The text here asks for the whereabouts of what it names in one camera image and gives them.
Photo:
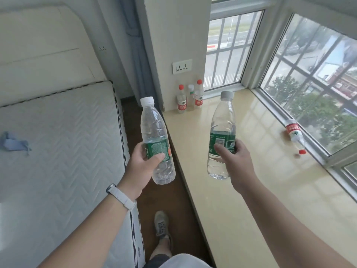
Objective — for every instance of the short red cap bottle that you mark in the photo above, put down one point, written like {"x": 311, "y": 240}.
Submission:
{"x": 181, "y": 101}

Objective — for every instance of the person's left hand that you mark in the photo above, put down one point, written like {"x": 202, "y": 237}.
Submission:
{"x": 138, "y": 170}

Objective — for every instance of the person's right hand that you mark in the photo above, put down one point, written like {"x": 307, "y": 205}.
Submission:
{"x": 241, "y": 167}

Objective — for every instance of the narrow white window frame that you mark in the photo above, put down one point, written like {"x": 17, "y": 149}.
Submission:
{"x": 237, "y": 4}

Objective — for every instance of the person's right forearm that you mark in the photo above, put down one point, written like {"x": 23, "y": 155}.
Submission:
{"x": 284, "y": 228}

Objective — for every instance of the grey-blue curtain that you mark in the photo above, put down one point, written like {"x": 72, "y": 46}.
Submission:
{"x": 136, "y": 52}

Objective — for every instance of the crushed red cap bottle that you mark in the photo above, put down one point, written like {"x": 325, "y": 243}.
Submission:
{"x": 294, "y": 132}

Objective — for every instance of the tall red cap bottle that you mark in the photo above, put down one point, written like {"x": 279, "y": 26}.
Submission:
{"x": 199, "y": 94}

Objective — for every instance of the white wristband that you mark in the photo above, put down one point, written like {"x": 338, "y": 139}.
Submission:
{"x": 122, "y": 196}

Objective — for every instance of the person's right thumb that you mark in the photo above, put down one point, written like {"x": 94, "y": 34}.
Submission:
{"x": 222, "y": 153}

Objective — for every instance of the white shirt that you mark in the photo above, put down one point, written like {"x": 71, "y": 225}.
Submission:
{"x": 186, "y": 262}

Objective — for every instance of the person's left forearm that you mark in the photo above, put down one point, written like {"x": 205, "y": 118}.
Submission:
{"x": 94, "y": 234}

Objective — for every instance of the person's left thumb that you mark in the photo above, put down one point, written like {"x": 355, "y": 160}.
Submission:
{"x": 156, "y": 159}

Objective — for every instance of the white quilted mattress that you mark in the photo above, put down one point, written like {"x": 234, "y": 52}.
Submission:
{"x": 64, "y": 153}

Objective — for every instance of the dark shorts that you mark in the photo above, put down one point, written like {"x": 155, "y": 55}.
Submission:
{"x": 156, "y": 262}

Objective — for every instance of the wide white window frame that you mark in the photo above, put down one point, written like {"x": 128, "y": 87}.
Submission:
{"x": 332, "y": 161}

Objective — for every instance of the person's leg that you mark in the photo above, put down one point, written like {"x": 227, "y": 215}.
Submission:
{"x": 161, "y": 247}

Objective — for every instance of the blue cloth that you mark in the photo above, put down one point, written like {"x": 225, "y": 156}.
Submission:
{"x": 12, "y": 143}

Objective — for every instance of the white cap water bottle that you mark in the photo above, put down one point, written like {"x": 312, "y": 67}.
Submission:
{"x": 153, "y": 128}

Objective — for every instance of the white window grille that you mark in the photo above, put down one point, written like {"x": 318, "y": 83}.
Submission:
{"x": 229, "y": 47}
{"x": 312, "y": 75}

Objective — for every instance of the cream bed headboard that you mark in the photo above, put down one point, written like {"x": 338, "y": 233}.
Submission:
{"x": 41, "y": 52}

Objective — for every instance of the white wall socket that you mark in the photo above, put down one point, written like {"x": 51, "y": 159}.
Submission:
{"x": 182, "y": 66}

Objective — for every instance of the grey sneaker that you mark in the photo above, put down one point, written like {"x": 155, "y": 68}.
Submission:
{"x": 162, "y": 223}

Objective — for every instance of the grey cap water bottle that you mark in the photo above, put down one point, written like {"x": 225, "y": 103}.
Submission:
{"x": 221, "y": 122}

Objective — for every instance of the small white cap bottle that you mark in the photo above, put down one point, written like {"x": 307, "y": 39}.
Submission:
{"x": 191, "y": 96}

